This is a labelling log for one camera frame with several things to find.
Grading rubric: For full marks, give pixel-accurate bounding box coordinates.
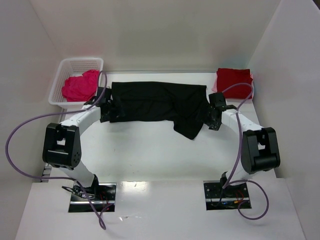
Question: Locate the black t shirt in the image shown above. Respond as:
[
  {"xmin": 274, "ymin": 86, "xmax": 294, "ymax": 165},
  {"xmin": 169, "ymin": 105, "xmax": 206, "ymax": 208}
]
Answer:
[{"xmin": 109, "ymin": 81, "xmax": 209, "ymax": 140}]

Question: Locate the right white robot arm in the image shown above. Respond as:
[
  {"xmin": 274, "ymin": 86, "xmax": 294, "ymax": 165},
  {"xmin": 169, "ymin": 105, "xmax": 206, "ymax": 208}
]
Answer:
[{"xmin": 204, "ymin": 92, "xmax": 281, "ymax": 190}]

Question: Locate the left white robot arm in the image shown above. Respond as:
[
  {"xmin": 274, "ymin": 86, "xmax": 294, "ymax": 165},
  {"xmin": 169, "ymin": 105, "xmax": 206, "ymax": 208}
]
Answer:
[{"xmin": 42, "ymin": 87, "xmax": 124, "ymax": 199}]

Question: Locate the magenta t shirt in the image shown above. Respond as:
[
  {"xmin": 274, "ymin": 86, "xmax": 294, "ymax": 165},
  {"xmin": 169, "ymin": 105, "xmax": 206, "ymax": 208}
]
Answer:
[{"xmin": 61, "ymin": 69, "xmax": 100, "ymax": 102}]

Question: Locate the folded red t shirt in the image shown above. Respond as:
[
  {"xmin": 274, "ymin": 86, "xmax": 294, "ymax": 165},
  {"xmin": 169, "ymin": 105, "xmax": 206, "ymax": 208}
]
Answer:
[{"xmin": 215, "ymin": 68, "xmax": 254, "ymax": 100}]

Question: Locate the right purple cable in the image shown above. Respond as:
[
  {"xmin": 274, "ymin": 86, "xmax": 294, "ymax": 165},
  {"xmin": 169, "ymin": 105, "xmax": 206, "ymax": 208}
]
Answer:
[{"xmin": 219, "ymin": 83, "xmax": 270, "ymax": 221}]

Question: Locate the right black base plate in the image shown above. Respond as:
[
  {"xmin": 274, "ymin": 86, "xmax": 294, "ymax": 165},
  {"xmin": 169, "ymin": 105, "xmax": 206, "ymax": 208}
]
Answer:
[{"xmin": 203, "ymin": 181, "xmax": 252, "ymax": 211}]

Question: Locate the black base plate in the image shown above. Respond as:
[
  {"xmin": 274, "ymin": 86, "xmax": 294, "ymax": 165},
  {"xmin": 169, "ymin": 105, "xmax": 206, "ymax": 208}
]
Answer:
[
  {"xmin": 62, "ymin": 183, "xmax": 117, "ymax": 213},
  {"xmin": 203, "ymin": 181, "xmax": 252, "ymax": 211}
]

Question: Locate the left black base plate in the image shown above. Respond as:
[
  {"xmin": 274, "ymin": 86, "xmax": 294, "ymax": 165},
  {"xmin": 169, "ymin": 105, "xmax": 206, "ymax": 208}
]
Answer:
[{"xmin": 62, "ymin": 183, "xmax": 117, "ymax": 213}]

